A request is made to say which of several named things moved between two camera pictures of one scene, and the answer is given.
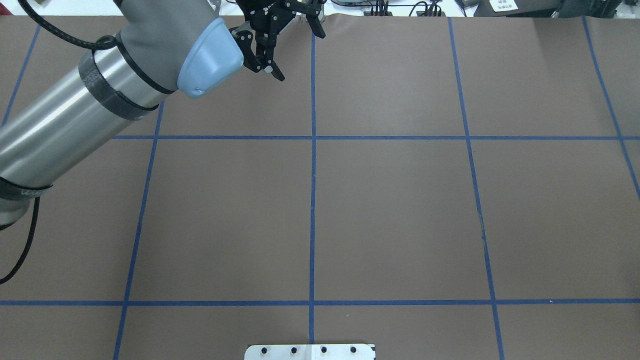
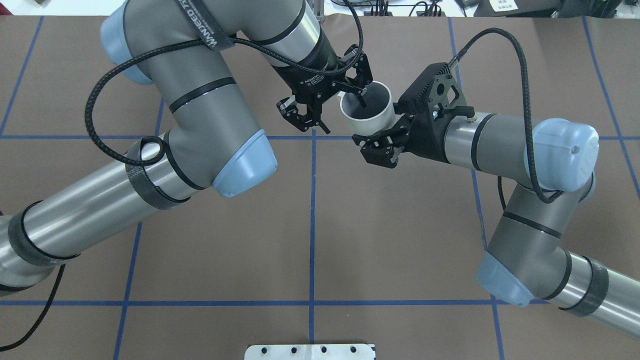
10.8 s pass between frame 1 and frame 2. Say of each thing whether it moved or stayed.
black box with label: stayed
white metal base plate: stayed
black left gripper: moved
